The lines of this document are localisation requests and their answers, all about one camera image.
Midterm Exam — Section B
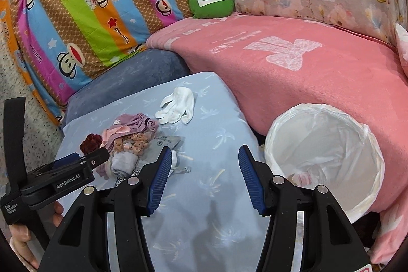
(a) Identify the grey tag card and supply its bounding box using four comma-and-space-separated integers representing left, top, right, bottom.
156, 136, 181, 151

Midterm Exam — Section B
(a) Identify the pink white crumpled packet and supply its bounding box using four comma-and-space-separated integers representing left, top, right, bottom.
285, 173, 308, 187

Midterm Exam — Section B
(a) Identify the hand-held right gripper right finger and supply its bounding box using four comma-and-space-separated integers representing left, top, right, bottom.
238, 145, 373, 272

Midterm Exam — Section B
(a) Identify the leopard print scrunchie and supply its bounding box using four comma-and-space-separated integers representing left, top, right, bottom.
114, 165, 144, 188

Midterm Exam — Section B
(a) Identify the white bag lined bin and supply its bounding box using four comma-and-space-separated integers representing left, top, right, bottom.
264, 104, 385, 223

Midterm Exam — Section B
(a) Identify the pale pink pillow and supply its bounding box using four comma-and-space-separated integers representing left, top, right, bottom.
395, 23, 408, 69

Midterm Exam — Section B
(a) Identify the striped monkey print pillow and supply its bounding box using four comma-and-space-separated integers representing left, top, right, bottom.
9, 0, 196, 91
0, 0, 66, 126

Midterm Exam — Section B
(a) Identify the dark red velvet scrunchie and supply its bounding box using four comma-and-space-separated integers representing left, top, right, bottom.
80, 133, 104, 156

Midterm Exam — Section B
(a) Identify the grey folded cloth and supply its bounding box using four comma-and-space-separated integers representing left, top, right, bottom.
110, 152, 138, 179

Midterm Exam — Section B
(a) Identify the light blue printed cloth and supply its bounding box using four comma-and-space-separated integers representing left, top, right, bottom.
56, 72, 275, 272

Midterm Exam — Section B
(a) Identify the pink blanket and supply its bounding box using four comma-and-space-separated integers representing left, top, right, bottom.
146, 13, 406, 213

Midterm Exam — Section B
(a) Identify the blue-grey velvet cushion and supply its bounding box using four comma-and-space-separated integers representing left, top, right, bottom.
62, 49, 192, 129

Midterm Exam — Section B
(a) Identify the green round cushion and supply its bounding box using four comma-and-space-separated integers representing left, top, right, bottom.
189, 0, 235, 19

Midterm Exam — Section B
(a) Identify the person's left hand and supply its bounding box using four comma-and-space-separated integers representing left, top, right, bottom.
9, 200, 65, 272

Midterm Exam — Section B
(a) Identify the brown bear hair tie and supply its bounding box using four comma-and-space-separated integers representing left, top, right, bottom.
114, 133, 149, 156

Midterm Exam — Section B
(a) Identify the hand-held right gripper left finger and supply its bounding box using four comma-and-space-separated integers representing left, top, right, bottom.
37, 146, 173, 272

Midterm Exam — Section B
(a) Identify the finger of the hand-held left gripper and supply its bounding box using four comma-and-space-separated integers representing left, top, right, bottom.
57, 153, 81, 166
54, 148, 110, 172

